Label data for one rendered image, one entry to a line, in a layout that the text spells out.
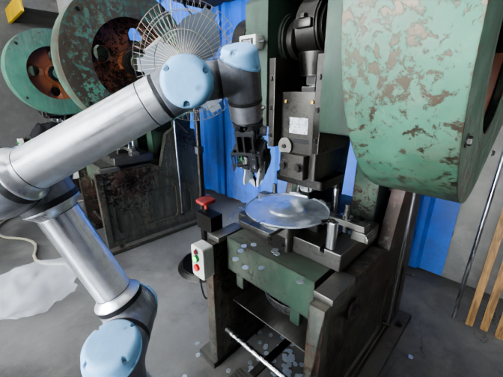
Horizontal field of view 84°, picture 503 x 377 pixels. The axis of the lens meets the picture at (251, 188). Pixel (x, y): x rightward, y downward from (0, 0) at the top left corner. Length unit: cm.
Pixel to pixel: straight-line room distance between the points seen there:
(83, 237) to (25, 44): 305
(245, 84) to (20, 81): 316
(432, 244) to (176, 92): 199
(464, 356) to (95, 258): 163
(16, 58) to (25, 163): 310
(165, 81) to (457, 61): 39
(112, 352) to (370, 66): 71
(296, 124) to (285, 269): 47
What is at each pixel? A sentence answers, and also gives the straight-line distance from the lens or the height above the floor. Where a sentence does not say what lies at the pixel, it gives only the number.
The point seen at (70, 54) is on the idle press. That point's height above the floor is 135.
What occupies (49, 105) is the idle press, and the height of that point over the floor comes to 103.
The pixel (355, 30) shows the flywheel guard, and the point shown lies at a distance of 51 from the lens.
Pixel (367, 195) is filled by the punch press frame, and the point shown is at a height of 79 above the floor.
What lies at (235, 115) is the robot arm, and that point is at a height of 112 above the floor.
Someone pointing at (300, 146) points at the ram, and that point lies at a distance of 95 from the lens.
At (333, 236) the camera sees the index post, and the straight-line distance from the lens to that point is 90.
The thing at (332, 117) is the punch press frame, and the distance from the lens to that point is 83.
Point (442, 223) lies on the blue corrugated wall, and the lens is 214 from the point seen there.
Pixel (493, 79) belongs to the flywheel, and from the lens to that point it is 113.
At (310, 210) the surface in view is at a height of 78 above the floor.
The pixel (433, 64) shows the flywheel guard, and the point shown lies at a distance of 48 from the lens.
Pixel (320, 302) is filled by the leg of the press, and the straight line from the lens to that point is 86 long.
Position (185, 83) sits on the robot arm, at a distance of 43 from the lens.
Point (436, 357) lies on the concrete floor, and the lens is 175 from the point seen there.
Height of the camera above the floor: 118
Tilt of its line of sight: 20 degrees down
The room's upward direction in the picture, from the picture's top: straight up
